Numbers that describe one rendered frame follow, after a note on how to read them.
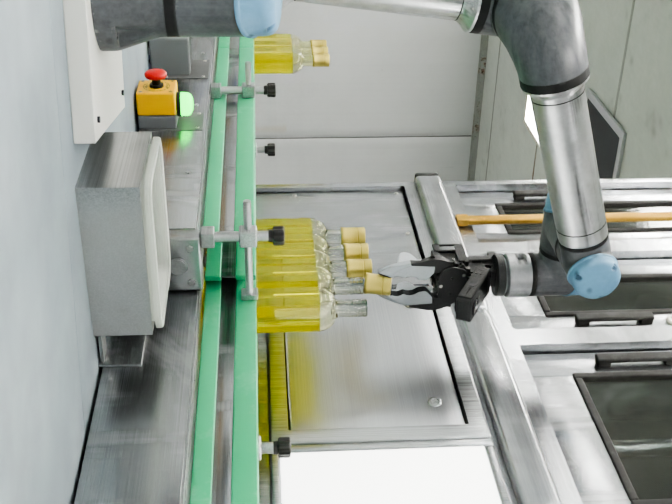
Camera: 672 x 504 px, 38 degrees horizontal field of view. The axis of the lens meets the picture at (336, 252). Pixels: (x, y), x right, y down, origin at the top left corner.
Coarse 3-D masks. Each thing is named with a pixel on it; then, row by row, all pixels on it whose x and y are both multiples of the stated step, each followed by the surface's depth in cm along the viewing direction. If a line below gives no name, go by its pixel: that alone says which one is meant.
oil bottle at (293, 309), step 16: (272, 288) 159; (288, 288) 159; (304, 288) 159; (320, 288) 159; (256, 304) 155; (272, 304) 155; (288, 304) 155; (304, 304) 156; (320, 304) 156; (336, 304) 158; (272, 320) 156; (288, 320) 157; (304, 320) 157; (320, 320) 157
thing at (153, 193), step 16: (160, 144) 135; (160, 160) 137; (144, 176) 125; (160, 176) 138; (144, 192) 122; (160, 192) 139; (144, 208) 123; (160, 208) 140; (144, 224) 124; (160, 224) 142; (160, 240) 143; (160, 256) 144; (160, 272) 144; (160, 288) 140; (160, 304) 130; (160, 320) 131
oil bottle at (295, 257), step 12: (264, 252) 168; (276, 252) 168; (288, 252) 168; (300, 252) 169; (312, 252) 169; (324, 252) 169; (264, 264) 165; (276, 264) 165; (288, 264) 165; (300, 264) 165; (312, 264) 166; (324, 264) 166
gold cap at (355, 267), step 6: (348, 264) 168; (354, 264) 168; (360, 264) 168; (366, 264) 168; (348, 270) 168; (354, 270) 168; (360, 270) 168; (366, 270) 168; (348, 276) 168; (354, 276) 168; (360, 276) 169
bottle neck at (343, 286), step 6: (336, 282) 163; (342, 282) 163; (348, 282) 163; (354, 282) 163; (360, 282) 163; (336, 288) 163; (342, 288) 163; (348, 288) 163; (354, 288) 163; (360, 288) 163; (336, 294) 164; (342, 294) 164; (348, 294) 164; (354, 294) 164
